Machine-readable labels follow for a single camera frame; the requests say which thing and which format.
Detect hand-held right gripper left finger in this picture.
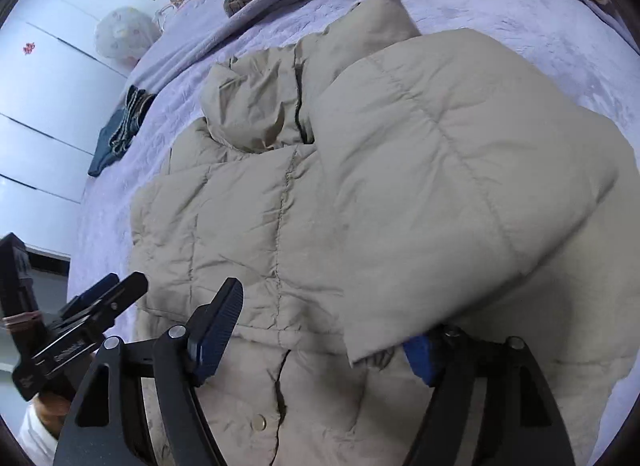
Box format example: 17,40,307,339
52,278,244,466

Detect white wardrobe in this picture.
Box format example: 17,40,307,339
0,0,151,259

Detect beige puffer jacket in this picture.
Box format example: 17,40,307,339
129,0,638,466

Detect white patterned pillow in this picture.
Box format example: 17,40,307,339
95,6,161,69

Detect dark blue folded clothes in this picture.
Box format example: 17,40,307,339
87,86,156,177

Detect purple bedspread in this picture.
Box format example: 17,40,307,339
67,0,640,466

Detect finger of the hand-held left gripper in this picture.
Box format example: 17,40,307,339
92,272,149,327
61,273,120,317

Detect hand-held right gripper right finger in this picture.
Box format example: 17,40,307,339
404,325,571,466

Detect person's left forearm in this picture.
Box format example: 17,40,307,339
17,388,73,462

